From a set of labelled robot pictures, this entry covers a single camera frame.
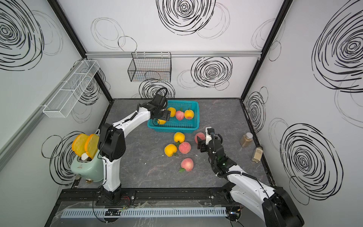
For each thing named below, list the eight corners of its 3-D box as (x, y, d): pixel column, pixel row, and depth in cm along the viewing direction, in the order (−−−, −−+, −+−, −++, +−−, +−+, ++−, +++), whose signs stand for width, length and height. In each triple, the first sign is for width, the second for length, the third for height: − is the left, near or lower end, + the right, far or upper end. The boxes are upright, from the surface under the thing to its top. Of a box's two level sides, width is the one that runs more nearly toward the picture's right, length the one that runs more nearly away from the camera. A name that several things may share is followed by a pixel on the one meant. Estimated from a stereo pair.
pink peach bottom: (179, 172, 84) (178, 168, 79) (179, 162, 88) (179, 158, 83) (193, 172, 84) (193, 168, 79) (192, 162, 88) (193, 158, 83)
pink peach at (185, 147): (179, 154, 90) (178, 150, 86) (179, 145, 94) (179, 141, 90) (190, 154, 90) (191, 150, 86) (190, 145, 94) (190, 141, 90)
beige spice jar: (250, 160, 89) (253, 157, 85) (254, 147, 94) (257, 144, 91) (257, 164, 87) (260, 161, 84) (261, 151, 93) (264, 148, 89)
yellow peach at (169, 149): (169, 158, 89) (168, 155, 85) (163, 151, 92) (162, 148, 88) (177, 151, 92) (177, 148, 88) (172, 144, 95) (171, 141, 91)
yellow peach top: (173, 143, 95) (173, 139, 91) (174, 136, 99) (173, 132, 95) (184, 143, 95) (185, 139, 91) (184, 136, 99) (185, 132, 95)
